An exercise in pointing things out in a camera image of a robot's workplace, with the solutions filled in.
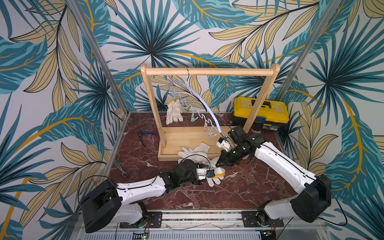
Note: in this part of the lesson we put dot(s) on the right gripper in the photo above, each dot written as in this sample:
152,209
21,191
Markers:
225,156

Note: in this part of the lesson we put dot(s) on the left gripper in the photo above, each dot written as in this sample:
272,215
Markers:
198,182

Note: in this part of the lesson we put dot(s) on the white glove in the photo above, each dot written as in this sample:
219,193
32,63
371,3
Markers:
174,112
202,148
199,158
219,171

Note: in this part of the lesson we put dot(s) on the light blue clip hanger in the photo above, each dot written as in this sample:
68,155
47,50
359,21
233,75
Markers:
192,101

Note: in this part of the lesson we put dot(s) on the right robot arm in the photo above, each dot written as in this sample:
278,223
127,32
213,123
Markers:
313,192

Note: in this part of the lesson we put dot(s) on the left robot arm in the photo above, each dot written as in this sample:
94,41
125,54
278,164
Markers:
112,202

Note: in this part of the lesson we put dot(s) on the white glove bottom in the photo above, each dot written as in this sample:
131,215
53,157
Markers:
219,171

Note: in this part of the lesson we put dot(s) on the white glove back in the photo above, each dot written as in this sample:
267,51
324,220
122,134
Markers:
202,148

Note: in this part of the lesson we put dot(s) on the wooden hanging rack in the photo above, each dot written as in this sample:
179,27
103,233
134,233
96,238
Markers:
173,138

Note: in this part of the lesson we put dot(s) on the green clothespin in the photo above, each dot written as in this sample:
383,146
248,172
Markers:
194,116

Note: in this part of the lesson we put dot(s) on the teal wrench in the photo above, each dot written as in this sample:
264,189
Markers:
124,174

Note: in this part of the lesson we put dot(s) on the yellow black toolbox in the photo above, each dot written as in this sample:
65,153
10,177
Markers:
271,116

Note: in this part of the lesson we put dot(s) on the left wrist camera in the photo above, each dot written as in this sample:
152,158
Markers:
203,174

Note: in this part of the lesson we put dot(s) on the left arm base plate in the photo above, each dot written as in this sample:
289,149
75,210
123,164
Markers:
152,220

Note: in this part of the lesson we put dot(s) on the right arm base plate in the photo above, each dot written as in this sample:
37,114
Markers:
253,219

